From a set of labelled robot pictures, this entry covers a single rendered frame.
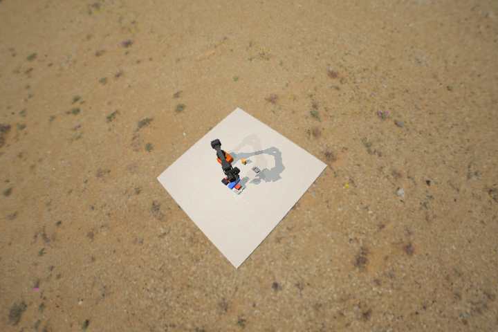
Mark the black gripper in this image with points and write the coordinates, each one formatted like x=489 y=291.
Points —
x=235 y=171

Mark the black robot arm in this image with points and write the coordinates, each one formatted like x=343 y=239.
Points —
x=226 y=166

